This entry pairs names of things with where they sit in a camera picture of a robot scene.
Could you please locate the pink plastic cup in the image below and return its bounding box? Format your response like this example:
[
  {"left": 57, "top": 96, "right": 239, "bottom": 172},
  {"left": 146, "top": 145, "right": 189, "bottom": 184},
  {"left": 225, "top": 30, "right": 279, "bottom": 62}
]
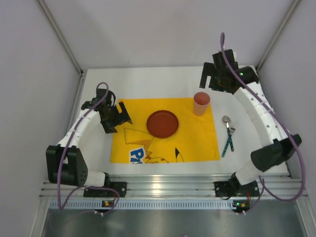
[{"left": 193, "top": 92, "right": 210, "bottom": 116}]

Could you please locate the perforated grey cable tray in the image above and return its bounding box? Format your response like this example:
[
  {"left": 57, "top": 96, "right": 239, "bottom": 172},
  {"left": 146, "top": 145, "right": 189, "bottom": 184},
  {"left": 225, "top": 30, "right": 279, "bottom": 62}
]
[{"left": 64, "top": 199, "right": 237, "bottom": 210}]

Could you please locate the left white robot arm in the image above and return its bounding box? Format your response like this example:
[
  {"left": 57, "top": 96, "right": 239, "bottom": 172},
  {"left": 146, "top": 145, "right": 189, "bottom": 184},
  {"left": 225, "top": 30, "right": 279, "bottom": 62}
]
[{"left": 45, "top": 89, "right": 132, "bottom": 187}]

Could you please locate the yellow cartoon placemat cloth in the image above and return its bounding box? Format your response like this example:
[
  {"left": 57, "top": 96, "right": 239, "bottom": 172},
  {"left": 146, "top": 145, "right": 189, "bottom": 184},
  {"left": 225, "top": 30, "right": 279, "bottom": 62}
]
[{"left": 111, "top": 98, "right": 221, "bottom": 164}]

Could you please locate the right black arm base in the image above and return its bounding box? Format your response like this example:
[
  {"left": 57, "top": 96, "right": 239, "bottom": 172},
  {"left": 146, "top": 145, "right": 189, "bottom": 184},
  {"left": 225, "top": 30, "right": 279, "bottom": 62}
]
[{"left": 214, "top": 181, "right": 260, "bottom": 198}]

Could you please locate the aluminium mounting rail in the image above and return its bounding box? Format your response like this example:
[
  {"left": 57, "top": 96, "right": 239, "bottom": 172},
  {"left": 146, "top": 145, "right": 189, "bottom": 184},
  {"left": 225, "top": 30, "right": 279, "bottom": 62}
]
[{"left": 39, "top": 174, "right": 308, "bottom": 198}]

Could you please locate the spoon with green handle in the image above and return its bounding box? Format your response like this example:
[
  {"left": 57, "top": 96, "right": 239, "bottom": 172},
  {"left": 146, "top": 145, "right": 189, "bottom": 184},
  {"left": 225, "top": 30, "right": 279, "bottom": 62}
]
[{"left": 222, "top": 116, "right": 235, "bottom": 152}]

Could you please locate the red round plate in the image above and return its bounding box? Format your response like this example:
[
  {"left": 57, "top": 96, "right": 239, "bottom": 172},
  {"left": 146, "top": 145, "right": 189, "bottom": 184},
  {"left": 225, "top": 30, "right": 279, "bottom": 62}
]
[{"left": 146, "top": 110, "right": 179, "bottom": 138}]

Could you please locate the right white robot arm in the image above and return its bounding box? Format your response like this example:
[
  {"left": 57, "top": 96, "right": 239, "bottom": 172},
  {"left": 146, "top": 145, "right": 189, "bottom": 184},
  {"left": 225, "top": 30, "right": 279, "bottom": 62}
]
[{"left": 199, "top": 49, "right": 302, "bottom": 193}]

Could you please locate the fork with green handle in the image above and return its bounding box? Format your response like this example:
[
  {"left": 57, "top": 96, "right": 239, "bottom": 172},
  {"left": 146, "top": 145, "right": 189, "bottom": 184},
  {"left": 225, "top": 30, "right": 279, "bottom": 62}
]
[{"left": 221, "top": 122, "right": 237, "bottom": 157}]

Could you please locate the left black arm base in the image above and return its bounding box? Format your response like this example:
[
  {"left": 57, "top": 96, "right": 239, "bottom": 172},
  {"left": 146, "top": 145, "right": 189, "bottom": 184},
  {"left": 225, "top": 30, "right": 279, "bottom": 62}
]
[{"left": 83, "top": 182, "right": 127, "bottom": 198}]

